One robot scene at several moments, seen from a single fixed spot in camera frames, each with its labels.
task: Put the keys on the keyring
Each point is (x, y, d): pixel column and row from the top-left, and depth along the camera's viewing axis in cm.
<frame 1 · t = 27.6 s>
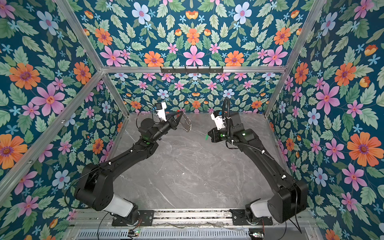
left hand: (183, 108, 71), fingers closed
right hand: (208, 131, 76), fingers closed
green key tag with ring: (206, 137, 109), on the table

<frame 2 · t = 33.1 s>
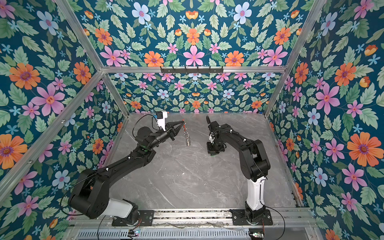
left hand: (183, 119, 70), fingers closed
right hand: (210, 152, 93), fingers closed
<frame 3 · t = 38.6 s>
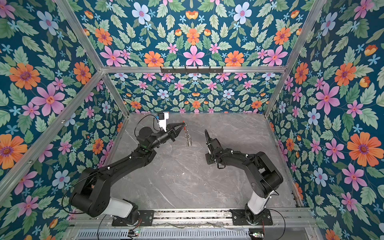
left hand: (184, 121, 71), fingers closed
right hand: (209, 155, 95), fingers closed
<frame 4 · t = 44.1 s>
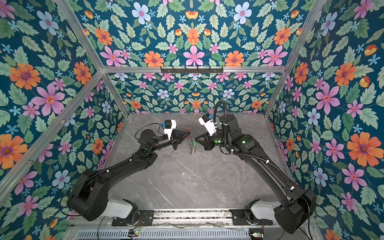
left hand: (189, 130, 69), fingers closed
right hand: (196, 137, 67), fingers closed
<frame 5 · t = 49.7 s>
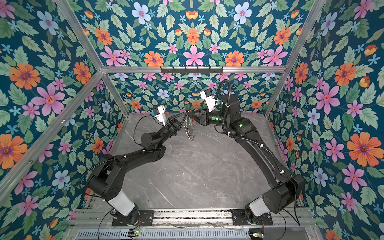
left hand: (186, 113, 61), fingers closed
right hand: (191, 112, 64), fingers open
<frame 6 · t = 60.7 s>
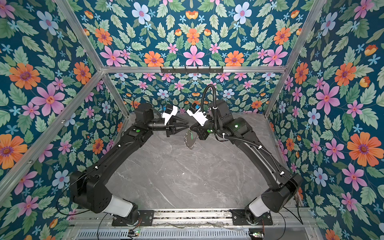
left hand: (187, 121, 65), fingers open
right hand: (192, 125, 67), fingers closed
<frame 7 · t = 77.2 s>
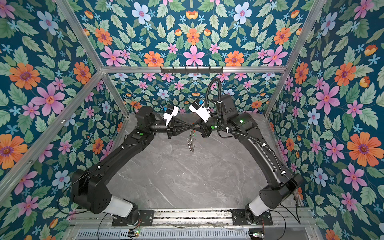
left hand: (189, 124, 64), fingers closed
right hand: (192, 124, 65), fingers closed
